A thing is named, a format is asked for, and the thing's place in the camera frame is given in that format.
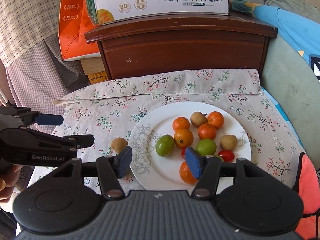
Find person hand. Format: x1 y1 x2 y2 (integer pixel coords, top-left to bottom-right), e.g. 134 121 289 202
0 165 23 203

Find white plate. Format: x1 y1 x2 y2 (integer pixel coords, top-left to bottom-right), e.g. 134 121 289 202
127 101 252 191

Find green sofa cushion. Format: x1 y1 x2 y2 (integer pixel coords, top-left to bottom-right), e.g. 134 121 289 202
260 36 319 169

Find purple checkered cloth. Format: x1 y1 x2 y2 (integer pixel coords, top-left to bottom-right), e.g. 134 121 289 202
0 0 91 136

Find floral tablecloth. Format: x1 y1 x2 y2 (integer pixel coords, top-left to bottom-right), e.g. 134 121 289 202
27 69 307 196

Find orange tangerine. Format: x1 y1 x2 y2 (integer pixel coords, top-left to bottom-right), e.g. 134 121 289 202
172 116 190 132
179 161 198 185
207 111 225 129
174 129 194 148
197 124 217 140

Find brown longan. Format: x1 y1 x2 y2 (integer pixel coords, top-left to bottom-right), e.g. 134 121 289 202
220 134 238 151
190 112 207 127

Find blue cushion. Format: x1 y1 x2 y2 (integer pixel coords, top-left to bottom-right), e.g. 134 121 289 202
231 0 320 78

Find lone brown kiwi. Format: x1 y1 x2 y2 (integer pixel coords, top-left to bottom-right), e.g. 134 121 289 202
111 137 127 153

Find dark wooden cabinet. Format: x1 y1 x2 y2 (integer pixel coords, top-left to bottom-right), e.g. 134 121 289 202
85 12 278 80

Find orange tangerine bottom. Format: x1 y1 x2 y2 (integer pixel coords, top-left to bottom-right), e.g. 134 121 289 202
172 116 190 132

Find red cherry tomato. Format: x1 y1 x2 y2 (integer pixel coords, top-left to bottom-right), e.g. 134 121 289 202
217 150 235 163
181 148 186 159

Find cardboard box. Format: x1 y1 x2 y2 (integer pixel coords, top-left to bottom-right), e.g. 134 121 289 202
80 57 108 85

